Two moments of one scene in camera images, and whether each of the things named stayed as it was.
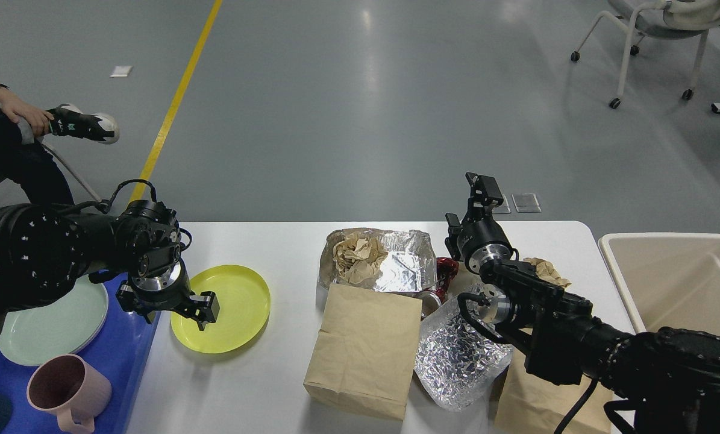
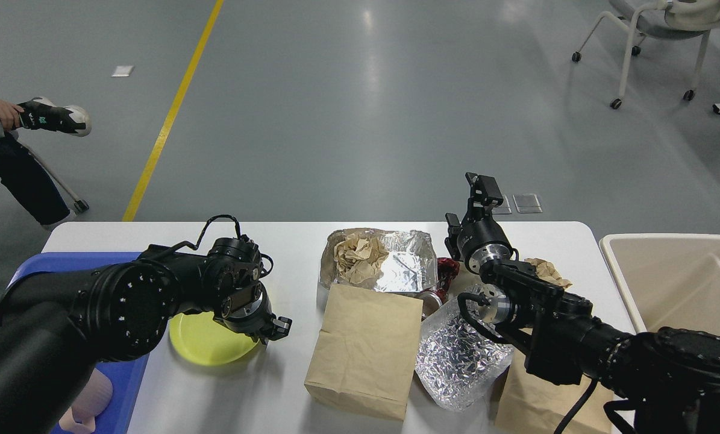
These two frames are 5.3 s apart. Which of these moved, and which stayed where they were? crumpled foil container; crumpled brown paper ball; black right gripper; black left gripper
Moved: black left gripper
Stayed: crumpled foil container; black right gripper; crumpled brown paper ball
